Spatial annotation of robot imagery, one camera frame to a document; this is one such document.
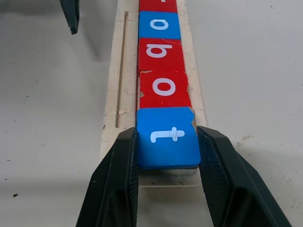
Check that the red letter tile b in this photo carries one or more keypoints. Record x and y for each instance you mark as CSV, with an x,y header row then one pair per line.
x,y
144,61

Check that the blue letter tile o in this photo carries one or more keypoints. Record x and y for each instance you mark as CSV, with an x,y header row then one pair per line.
x,y
144,26

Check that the red letter tile o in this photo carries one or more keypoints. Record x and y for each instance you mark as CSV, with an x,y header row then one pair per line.
x,y
146,99

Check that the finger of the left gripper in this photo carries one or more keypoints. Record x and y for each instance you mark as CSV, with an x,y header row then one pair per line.
x,y
71,14

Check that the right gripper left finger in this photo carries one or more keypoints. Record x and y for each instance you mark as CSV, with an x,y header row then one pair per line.
x,y
111,184

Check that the wooden letter tray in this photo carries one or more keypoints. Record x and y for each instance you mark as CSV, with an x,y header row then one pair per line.
x,y
118,99

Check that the blue letter tile t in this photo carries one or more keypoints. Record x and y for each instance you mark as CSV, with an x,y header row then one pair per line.
x,y
165,153

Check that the red letter tile r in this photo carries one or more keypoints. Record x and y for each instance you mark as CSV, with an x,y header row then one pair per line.
x,y
157,6

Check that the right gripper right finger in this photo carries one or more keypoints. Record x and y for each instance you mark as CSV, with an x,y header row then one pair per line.
x,y
232,184

